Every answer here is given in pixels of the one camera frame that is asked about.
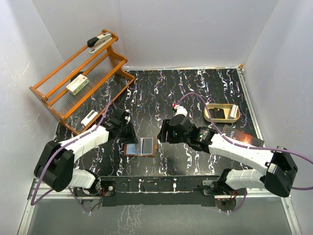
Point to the small white box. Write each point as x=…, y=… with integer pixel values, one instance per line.
x=89, y=117

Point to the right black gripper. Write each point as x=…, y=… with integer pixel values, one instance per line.
x=165, y=135

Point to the black and beige stapler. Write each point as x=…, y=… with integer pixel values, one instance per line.
x=96, y=43

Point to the orange wooden shelf rack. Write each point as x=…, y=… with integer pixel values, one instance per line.
x=107, y=81

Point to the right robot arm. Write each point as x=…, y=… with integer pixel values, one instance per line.
x=273, y=170

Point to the silver card in tray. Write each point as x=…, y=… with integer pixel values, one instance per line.
x=233, y=112

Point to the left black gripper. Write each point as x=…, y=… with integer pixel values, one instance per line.
x=132, y=139

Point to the white staples box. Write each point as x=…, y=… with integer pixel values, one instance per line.
x=77, y=84

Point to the brown leather card holder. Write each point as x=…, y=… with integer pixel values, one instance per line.
x=135, y=149

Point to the dark red picture book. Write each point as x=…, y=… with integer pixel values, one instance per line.
x=242, y=137

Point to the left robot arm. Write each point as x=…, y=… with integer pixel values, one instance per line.
x=56, y=163

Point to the black card in tray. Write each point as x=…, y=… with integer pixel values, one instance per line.
x=217, y=113

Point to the beige oval tray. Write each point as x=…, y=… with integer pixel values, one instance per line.
x=226, y=108

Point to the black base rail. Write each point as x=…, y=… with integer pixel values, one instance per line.
x=156, y=190

